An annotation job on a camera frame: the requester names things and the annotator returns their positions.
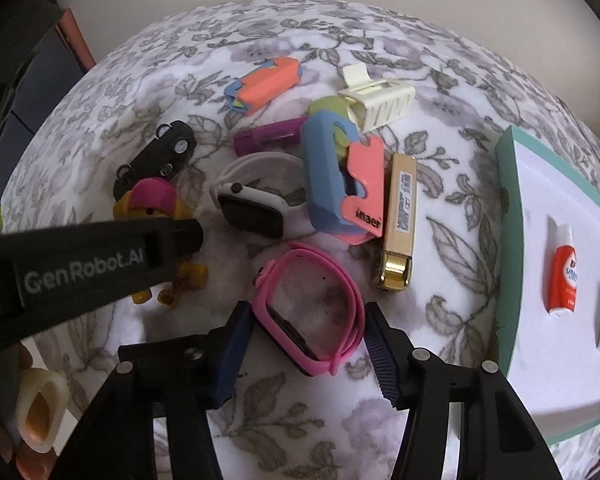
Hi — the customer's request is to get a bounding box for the person's left hand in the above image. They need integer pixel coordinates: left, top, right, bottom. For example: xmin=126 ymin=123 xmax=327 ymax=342
xmin=0 ymin=347 xmax=56 ymax=480

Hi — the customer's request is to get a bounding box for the purple tube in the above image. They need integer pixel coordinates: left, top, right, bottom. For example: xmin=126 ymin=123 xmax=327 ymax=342
xmin=233 ymin=116 xmax=311 ymax=157

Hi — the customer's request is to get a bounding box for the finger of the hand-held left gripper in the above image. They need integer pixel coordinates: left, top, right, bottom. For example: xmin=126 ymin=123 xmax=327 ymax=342
xmin=149 ymin=216 xmax=204 ymax=287

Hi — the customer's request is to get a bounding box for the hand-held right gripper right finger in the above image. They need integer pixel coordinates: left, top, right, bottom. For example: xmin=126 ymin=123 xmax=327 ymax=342
xmin=362 ymin=302 xmax=563 ymax=480

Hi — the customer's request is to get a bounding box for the red white small bottle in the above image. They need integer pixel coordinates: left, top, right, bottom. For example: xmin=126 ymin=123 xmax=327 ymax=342
xmin=545 ymin=225 xmax=579 ymax=317

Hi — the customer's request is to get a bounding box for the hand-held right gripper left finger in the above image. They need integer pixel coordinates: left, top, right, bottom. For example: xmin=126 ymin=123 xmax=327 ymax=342
xmin=62 ymin=301 xmax=254 ymax=480

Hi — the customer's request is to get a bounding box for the brown wooden furniture edge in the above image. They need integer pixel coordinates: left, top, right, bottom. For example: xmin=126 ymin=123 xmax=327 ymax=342
xmin=54 ymin=7 xmax=99 ymax=75

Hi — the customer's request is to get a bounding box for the cream plastic ring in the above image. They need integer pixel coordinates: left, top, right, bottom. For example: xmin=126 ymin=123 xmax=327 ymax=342
xmin=15 ymin=367 xmax=71 ymax=454

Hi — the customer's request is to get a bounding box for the yellow toy with pink cap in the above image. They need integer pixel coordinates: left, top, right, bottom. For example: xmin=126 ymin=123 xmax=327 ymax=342
xmin=112 ymin=177 xmax=209 ymax=307

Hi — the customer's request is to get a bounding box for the black toy car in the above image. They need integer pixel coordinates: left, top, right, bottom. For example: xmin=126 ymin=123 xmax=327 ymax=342
xmin=112 ymin=120 xmax=197 ymax=197

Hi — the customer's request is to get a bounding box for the large blue pink toy knife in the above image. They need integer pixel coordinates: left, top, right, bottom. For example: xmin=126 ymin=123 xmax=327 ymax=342
xmin=300 ymin=95 xmax=386 ymax=246

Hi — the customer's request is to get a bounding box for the small pink blue toy knife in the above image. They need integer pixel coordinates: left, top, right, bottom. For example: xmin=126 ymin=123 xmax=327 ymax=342
xmin=224 ymin=56 xmax=302 ymax=117

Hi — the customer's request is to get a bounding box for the gold rectangular case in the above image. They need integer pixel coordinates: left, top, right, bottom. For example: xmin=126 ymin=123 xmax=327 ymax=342
xmin=377 ymin=152 xmax=419 ymax=291

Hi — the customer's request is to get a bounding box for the cream hair claw clip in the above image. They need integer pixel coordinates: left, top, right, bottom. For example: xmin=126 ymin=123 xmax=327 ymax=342
xmin=337 ymin=64 xmax=416 ymax=134

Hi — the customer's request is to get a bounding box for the teal rimmed white tray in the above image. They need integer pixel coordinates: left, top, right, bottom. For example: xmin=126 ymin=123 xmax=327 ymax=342
xmin=495 ymin=126 xmax=600 ymax=446

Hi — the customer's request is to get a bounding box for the pink watch band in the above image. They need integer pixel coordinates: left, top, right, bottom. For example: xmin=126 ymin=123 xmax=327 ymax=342
xmin=252 ymin=242 xmax=366 ymax=377

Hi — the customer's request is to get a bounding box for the white smartwatch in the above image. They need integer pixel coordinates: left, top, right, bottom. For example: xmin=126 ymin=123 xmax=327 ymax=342
xmin=210 ymin=152 xmax=317 ymax=239

